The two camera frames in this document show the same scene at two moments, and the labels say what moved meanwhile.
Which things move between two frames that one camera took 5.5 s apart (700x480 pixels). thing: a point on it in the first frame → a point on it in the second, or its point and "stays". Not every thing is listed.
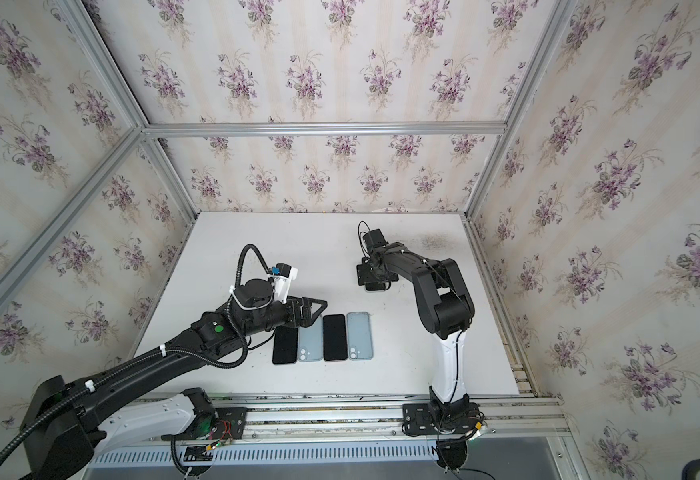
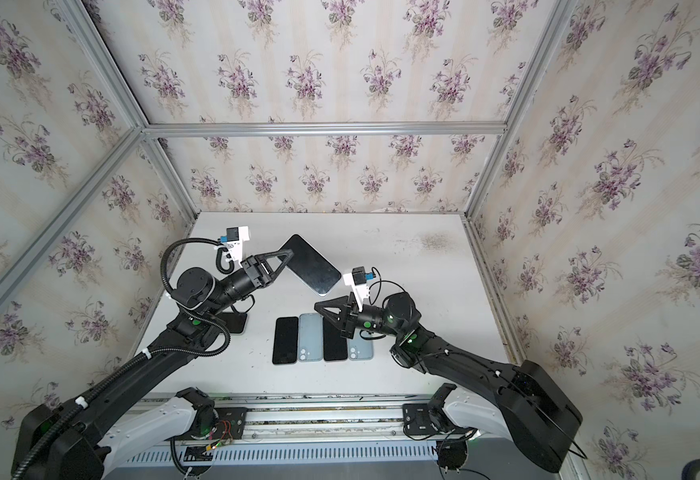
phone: [310, 341] stays
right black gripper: [371, 274] → [350, 315]
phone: [375, 286] → [310, 265]
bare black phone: [285, 345] stays
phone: [360, 346] stays
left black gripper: [293, 311] → [254, 271]
